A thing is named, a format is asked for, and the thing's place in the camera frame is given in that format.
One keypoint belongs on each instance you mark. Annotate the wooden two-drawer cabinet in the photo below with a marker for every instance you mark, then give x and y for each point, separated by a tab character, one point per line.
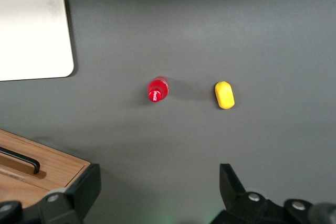
55	159

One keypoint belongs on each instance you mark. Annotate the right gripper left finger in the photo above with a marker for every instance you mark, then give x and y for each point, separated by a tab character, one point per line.
85	190

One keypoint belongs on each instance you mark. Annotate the beige rectangular plastic tray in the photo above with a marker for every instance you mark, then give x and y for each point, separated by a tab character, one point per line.
31	30

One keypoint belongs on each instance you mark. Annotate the wooden drawer front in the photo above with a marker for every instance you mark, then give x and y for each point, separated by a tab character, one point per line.
15	190
60	159

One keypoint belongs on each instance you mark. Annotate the red coke bottle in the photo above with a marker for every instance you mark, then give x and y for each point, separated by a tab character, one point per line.
157	90

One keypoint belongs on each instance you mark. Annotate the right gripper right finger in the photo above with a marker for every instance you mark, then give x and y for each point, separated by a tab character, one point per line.
232	190

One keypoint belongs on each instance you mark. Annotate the yellow lemon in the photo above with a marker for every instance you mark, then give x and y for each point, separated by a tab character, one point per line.
224	95

